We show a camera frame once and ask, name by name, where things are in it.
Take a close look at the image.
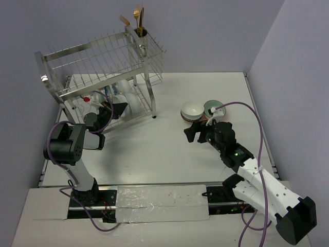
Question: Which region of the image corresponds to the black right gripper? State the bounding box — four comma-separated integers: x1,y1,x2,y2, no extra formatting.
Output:
184,117,225,153

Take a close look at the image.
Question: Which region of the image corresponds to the white bowl front stack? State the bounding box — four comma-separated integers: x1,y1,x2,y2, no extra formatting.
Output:
125,93,141,115

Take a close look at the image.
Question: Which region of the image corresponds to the white bowl dark band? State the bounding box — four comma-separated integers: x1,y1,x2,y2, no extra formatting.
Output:
117,79,133,94

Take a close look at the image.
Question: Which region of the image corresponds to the mint bowl gold rim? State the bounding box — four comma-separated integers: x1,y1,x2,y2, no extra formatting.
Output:
204,100,226,119

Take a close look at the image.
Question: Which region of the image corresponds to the white bowl orange stack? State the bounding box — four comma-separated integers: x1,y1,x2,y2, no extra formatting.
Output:
112,95,132,119

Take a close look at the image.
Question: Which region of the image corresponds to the blue floral bowl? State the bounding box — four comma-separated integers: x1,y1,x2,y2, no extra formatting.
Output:
111,83,119,96

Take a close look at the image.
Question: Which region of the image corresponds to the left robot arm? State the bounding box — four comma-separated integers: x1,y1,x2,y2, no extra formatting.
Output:
43,101,128,207

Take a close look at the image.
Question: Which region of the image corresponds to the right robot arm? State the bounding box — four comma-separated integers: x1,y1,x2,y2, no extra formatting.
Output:
184,121,317,245

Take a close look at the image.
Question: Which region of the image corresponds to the stainless steel dish rack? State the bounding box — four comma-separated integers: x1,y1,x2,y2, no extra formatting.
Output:
34,29,164,131

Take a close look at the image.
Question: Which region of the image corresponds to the white orange bottom bowl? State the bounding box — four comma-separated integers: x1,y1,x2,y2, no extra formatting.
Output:
200,114,224,122

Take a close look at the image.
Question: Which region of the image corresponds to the white bowl brown pattern stack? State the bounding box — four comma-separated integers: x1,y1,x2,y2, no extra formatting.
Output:
180,101,204,122

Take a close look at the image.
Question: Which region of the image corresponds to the taped white cover sheet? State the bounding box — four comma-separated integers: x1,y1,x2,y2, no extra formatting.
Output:
116,185,209,223

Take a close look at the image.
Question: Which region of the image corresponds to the perforated steel cutlery holder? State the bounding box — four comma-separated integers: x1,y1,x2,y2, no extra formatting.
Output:
125,25,148,58

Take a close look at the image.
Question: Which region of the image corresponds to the gold knife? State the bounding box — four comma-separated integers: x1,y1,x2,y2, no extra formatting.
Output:
138,7,144,37

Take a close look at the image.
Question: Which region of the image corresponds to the gold fork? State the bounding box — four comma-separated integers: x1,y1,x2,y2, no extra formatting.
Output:
133,5,140,34

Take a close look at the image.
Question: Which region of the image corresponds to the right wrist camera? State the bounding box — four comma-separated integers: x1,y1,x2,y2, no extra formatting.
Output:
206,106,226,126

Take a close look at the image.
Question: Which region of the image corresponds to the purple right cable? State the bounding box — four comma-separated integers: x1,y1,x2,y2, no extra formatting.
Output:
217,101,273,247

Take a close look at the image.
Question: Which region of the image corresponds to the black mounting rail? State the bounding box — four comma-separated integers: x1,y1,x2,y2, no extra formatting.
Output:
67,184,247,223

